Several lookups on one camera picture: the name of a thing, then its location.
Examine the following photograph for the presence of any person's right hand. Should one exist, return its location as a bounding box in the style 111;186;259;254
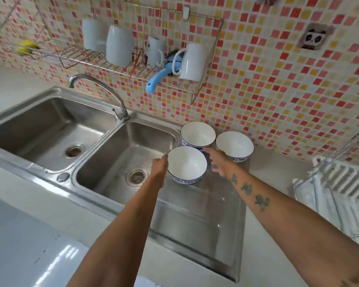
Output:
203;147;237;180

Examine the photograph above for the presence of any person's left hand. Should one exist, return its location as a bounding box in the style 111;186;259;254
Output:
150;154;169;189

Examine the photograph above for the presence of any white bowl with blue pattern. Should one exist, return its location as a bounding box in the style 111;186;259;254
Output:
180;121;217;150
167;146;208;185
216;131;255;163

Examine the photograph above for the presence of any person's left forearm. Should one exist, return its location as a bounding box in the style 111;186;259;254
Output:
66;176;168;287

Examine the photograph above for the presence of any person's right forearm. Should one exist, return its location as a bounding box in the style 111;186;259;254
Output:
227;166;359;287

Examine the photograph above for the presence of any metal sink drain strainer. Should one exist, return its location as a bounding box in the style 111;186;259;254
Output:
65;143;86;159
126;168;149;186

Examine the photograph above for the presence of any light blue dish brush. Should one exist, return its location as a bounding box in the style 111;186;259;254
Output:
146;55;180;95

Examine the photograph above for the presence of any chrome sink faucet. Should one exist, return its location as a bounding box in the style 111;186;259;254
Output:
68;74;131;121

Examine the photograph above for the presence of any small white jug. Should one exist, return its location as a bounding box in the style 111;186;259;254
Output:
146;36;166;69

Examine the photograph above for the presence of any stainless steel double sink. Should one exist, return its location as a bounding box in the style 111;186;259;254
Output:
0;86;248;283

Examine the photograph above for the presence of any white plastic drain tray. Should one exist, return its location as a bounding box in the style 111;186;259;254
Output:
293;155;359;251

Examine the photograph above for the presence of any yellow sponge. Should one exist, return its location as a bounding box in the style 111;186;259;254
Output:
17;39;41;56

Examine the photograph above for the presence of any white mug with handle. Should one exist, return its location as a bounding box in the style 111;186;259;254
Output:
172;43;212;82

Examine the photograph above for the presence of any metal wire dish rack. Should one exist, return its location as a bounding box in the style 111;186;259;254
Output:
293;125;359;255

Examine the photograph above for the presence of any metal wire wall rack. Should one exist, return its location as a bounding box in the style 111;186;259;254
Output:
0;0;224;105

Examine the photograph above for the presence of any panda wall socket cover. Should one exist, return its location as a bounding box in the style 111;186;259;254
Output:
299;23;336;51

